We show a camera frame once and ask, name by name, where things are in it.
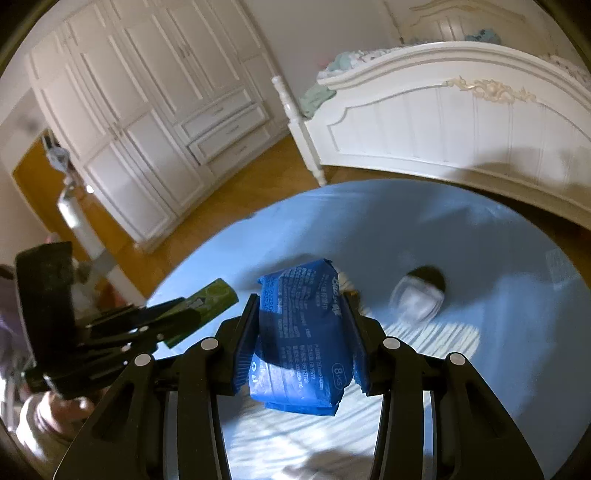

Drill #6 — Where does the blue wet wipes pack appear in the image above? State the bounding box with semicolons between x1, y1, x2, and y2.
249;259;353;416

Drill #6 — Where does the blue tablecloth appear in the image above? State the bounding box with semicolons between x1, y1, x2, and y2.
150;180;590;477

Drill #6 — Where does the person left hand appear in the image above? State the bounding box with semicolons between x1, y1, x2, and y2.
36;392;95;441

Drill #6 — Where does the white bed frame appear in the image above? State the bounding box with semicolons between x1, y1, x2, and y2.
273;1;590;227

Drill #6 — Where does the white built-in wardrobe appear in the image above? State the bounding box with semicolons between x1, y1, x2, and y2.
25;1;287;249

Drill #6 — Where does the green snack packet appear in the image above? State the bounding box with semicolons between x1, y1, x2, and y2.
159;278;238;348

